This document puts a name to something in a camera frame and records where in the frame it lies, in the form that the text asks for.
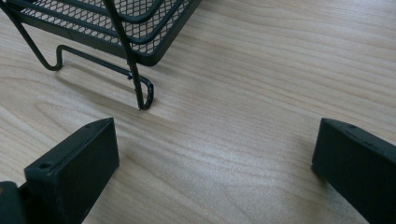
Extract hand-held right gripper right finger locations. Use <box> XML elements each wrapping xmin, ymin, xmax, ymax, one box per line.
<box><xmin>311</xmin><ymin>118</ymin><xmax>396</xmax><ymax>224</ymax></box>

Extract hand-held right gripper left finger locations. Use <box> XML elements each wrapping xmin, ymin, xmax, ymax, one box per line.
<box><xmin>23</xmin><ymin>117</ymin><xmax>120</xmax><ymax>224</ymax></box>

